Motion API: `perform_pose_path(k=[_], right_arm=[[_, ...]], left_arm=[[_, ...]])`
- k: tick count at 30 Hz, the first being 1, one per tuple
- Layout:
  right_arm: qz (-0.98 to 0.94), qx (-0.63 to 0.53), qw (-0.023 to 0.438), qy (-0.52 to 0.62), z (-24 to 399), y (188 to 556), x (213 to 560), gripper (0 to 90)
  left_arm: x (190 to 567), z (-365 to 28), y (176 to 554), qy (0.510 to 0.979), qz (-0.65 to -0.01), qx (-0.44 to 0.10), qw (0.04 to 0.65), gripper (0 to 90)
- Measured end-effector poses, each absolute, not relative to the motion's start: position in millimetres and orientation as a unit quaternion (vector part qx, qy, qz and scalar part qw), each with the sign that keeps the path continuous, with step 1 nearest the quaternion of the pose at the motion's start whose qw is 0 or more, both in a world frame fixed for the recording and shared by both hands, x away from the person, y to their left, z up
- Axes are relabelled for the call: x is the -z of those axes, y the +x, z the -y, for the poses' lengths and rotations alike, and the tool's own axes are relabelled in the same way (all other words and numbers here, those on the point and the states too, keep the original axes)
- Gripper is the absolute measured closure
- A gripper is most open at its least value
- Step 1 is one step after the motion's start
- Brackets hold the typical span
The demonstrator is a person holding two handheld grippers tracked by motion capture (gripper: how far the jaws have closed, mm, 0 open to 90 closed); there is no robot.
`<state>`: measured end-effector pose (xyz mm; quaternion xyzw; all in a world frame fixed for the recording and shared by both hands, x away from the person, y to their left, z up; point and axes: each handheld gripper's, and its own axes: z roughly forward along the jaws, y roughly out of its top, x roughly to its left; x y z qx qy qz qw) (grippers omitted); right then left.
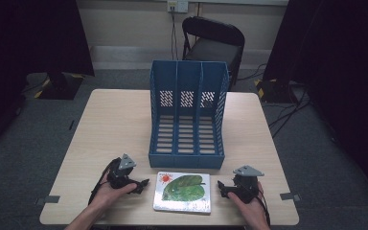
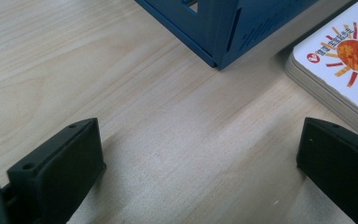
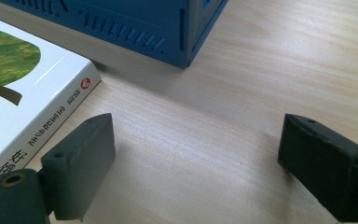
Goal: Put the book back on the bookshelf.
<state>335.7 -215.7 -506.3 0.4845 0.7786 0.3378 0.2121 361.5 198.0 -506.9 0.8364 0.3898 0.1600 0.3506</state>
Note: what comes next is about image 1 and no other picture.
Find person's right hand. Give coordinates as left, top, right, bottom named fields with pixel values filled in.
left=227, top=181, right=266, bottom=222

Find black wall socket cable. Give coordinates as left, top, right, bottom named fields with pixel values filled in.
left=170, top=9, right=179, bottom=61

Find black folding chair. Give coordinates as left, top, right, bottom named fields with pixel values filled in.
left=181, top=15, right=246, bottom=91

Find white wall socket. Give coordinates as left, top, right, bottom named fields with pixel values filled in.
left=167, top=0, right=190, bottom=14

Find grey tape strip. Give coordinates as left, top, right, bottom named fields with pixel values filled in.
left=279, top=192, right=302, bottom=202
left=34, top=195, right=61, bottom=206

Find white book with green leaf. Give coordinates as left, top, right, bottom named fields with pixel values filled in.
left=152, top=171, right=212, bottom=215

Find right hand-held gripper cable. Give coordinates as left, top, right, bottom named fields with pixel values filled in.
left=254, top=187, right=272, bottom=227

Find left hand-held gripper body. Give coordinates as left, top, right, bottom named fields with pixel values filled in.
left=106, top=153, right=139, bottom=190

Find black stand base yellow stripes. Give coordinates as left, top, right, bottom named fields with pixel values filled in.
left=254, top=78, right=299, bottom=104

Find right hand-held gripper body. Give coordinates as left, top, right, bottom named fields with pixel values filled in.
left=230, top=165, right=265, bottom=205

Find blue plastic file rack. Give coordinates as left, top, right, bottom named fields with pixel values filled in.
left=148, top=59, right=231, bottom=170

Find black curtain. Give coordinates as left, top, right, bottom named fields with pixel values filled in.
left=0, top=0, right=96, bottom=161
left=263, top=0, right=368, bottom=205

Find person's left hand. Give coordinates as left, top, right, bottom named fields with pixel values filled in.
left=90, top=173, right=138, bottom=213

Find black floor cables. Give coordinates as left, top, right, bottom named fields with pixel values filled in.
left=236, top=62, right=312, bottom=140

